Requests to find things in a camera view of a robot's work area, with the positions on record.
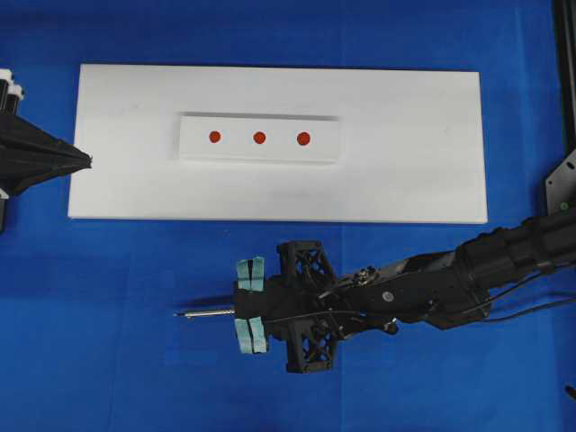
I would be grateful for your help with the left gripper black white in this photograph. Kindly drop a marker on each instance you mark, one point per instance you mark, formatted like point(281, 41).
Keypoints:
point(18, 173)

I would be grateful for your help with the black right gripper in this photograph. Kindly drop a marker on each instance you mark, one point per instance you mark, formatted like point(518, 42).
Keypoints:
point(311, 308)

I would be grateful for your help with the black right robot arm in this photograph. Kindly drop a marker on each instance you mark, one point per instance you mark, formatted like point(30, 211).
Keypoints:
point(482, 270)

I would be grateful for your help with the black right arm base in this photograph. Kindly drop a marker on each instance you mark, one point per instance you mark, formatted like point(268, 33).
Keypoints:
point(560, 186)

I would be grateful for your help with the large white base board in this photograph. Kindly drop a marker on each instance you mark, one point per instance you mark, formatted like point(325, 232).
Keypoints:
point(412, 145)

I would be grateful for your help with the blue table mat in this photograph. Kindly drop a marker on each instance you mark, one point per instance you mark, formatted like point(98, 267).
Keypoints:
point(89, 340)

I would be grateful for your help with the small white marked block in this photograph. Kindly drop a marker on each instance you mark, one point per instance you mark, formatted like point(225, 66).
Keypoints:
point(251, 138)

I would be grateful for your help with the black aluminium frame post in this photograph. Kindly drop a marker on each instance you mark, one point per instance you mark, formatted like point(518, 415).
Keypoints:
point(564, 32)

